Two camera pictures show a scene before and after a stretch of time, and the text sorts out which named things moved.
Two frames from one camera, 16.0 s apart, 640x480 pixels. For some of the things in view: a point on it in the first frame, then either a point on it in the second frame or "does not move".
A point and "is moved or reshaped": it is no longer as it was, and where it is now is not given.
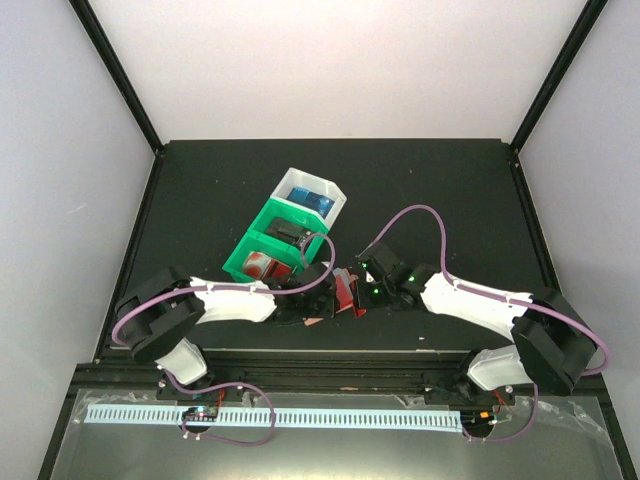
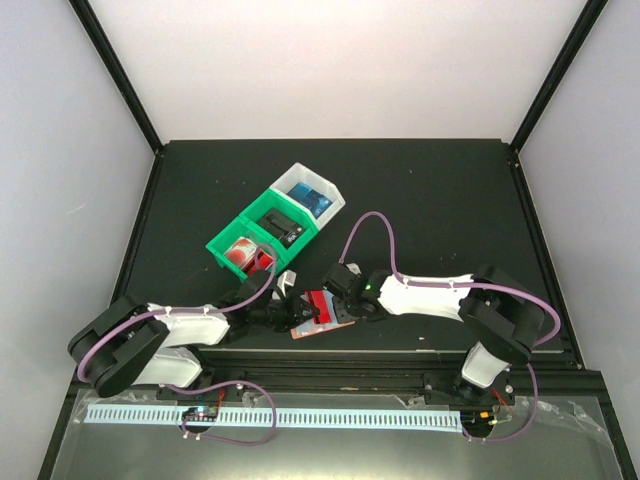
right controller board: (477, 418) does not move
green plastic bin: (274, 248) → (241, 227)
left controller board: (199, 414) does not move
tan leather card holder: (344, 298) is moved or reshaped
